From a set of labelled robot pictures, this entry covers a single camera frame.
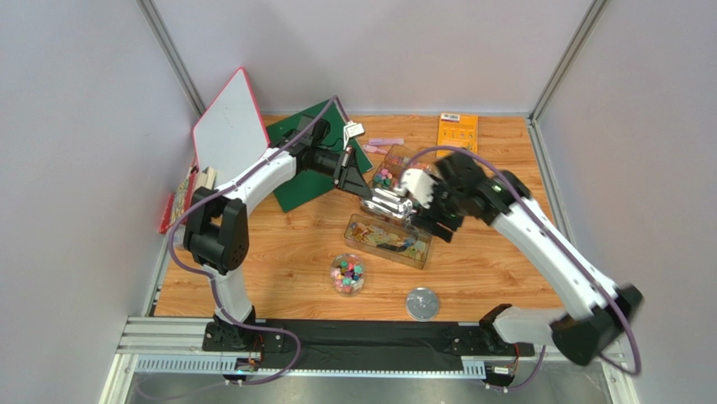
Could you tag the aluminium front rail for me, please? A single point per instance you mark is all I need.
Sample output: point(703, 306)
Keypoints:
point(195, 345)

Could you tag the silver metal scoop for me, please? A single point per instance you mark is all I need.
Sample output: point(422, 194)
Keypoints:
point(389, 204)

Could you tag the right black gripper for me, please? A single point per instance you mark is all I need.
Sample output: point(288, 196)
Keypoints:
point(441, 209)

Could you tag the green cutting mat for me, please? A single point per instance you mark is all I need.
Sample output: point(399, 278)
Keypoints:
point(307, 185)

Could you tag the black base mat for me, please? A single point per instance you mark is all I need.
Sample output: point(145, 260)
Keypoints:
point(361, 345)

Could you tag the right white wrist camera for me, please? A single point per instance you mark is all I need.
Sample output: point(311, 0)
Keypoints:
point(418, 184)

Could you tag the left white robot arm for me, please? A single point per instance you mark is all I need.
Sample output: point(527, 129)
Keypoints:
point(217, 231)

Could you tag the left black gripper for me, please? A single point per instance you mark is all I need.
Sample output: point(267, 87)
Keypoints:
point(350, 179)

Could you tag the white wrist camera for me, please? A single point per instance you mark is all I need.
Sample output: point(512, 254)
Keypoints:
point(418, 184)
point(350, 130)

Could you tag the clear plastic jar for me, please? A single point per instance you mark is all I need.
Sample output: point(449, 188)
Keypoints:
point(347, 274)

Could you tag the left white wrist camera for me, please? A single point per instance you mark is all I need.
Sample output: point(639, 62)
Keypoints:
point(350, 130)

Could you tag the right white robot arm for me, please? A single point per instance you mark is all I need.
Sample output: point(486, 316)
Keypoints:
point(595, 310)

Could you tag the clear compartment candy box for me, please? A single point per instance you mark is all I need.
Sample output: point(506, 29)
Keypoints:
point(396, 240)

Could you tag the stack of books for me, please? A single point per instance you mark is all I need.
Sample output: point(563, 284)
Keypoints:
point(180, 200)

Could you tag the silver round jar lid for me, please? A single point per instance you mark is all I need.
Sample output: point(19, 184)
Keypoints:
point(422, 304)

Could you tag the white board pink frame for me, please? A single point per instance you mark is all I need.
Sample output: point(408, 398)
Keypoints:
point(231, 136)

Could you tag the orange yellow book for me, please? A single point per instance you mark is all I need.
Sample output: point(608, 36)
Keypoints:
point(458, 130)

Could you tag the pink highlighter pen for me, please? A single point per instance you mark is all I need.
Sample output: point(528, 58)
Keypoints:
point(386, 141)

